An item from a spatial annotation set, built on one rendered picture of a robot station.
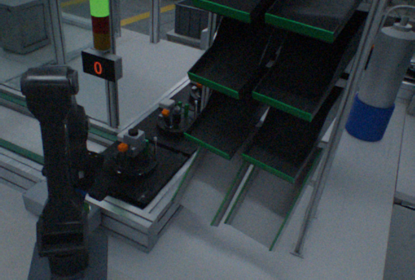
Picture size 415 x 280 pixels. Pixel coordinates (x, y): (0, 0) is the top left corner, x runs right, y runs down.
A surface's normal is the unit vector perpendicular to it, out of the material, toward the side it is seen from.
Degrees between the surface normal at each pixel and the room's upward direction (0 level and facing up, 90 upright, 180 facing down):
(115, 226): 90
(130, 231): 90
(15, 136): 0
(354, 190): 0
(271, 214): 45
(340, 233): 0
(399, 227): 90
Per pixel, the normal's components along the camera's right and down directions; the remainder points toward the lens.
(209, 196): -0.36, -0.30
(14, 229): 0.08, -0.83
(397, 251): -0.44, 0.47
